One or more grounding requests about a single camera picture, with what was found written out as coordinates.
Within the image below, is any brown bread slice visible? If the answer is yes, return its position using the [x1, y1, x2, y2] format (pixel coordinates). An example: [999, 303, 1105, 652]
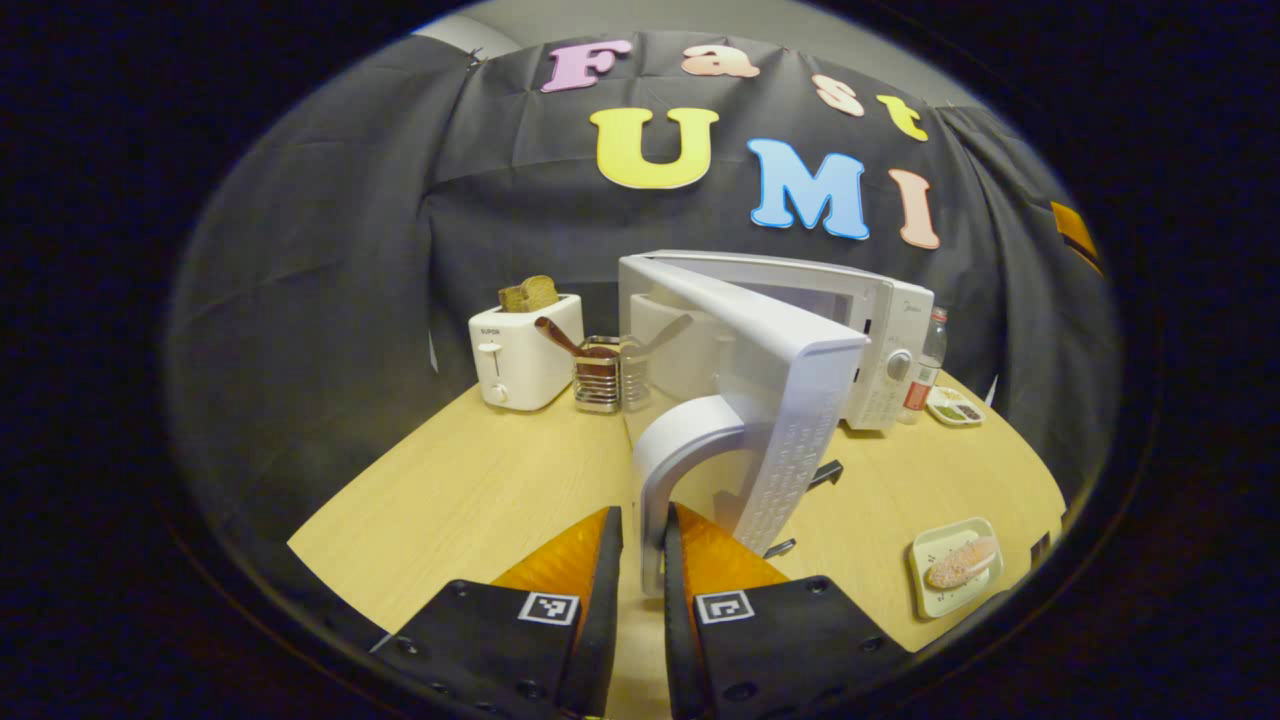
[498, 275, 561, 314]

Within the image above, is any white microwave oven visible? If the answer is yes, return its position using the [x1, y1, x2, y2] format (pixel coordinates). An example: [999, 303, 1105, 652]
[617, 249, 936, 599]

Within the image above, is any metal utensil holder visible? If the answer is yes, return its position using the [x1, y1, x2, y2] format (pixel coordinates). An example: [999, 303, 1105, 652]
[572, 335, 623, 415]

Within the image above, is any white toaster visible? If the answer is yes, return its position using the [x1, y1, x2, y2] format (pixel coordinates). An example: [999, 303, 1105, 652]
[468, 293, 586, 413]

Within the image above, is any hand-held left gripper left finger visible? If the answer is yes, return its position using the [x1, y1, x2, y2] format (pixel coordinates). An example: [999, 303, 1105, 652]
[370, 505, 624, 720]

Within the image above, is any white divided bean dish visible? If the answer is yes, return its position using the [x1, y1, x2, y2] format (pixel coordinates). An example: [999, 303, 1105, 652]
[925, 385, 986, 428]

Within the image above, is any pinkish speckled bread roll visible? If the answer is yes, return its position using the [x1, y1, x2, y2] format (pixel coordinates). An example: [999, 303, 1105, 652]
[925, 535, 1001, 589]

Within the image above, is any clear plastic bottle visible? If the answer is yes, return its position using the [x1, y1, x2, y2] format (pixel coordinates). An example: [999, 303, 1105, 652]
[903, 307, 948, 426]

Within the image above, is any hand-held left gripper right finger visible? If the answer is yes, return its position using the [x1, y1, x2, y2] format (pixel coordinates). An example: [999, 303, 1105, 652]
[663, 501, 911, 720]

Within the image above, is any pale green square plate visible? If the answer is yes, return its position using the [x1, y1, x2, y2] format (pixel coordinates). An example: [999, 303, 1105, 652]
[908, 516, 1005, 621]

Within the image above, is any black backdrop cloth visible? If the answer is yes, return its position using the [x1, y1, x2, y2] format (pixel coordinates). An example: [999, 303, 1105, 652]
[165, 30, 1121, 561]

